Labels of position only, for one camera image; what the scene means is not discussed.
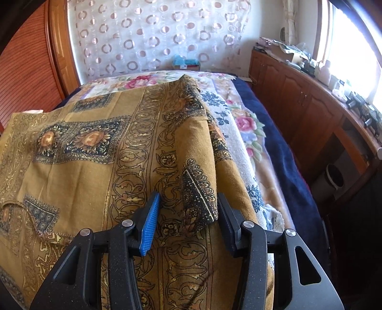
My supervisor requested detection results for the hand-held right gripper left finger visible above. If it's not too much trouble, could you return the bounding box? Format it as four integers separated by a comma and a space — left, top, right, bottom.
30, 191, 162, 310

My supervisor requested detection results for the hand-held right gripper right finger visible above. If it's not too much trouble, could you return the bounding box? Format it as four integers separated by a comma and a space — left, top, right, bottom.
217, 193, 344, 310

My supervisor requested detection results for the mustard patterned shirt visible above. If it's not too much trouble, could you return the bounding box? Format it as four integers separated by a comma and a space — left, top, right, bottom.
0, 74, 275, 310

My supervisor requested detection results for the white waste bin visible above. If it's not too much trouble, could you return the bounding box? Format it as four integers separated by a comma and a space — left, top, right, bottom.
310, 164, 344, 203

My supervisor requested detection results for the black chair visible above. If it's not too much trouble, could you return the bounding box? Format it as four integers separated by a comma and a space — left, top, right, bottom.
325, 179, 382, 310

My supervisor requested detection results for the wooden sideboard cabinet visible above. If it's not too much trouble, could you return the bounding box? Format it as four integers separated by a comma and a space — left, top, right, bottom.
248, 49, 382, 203

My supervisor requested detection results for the cardboard box with blue cloth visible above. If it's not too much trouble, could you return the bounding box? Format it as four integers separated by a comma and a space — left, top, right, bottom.
172, 55, 200, 71

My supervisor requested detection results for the small white lilac appliance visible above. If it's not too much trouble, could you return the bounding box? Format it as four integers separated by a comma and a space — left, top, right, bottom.
331, 80, 347, 97

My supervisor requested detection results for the black tripod gadget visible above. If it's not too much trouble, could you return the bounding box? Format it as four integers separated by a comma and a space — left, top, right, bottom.
362, 110, 382, 129
346, 92, 365, 109

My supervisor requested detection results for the pale pink bottle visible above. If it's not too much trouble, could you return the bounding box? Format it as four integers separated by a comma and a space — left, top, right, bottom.
321, 61, 333, 84

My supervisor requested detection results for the cardboard box with clutter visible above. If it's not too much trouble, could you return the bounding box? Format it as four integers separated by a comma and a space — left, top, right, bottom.
254, 37, 311, 64

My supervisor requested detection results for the circle-patterned sheer curtain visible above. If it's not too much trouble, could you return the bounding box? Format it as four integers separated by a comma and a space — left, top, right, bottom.
66, 0, 251, 78

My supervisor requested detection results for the wooden louvered wardrobe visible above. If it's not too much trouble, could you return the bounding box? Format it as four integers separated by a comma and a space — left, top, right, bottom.
0, 0, 81, 132

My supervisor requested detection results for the wooden-framed window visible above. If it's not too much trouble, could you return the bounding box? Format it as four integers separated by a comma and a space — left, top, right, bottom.
316, 0, 382, 105

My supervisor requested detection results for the beige patterned window curtain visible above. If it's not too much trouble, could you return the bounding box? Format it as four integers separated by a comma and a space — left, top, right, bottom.
282, 0, 302, 39

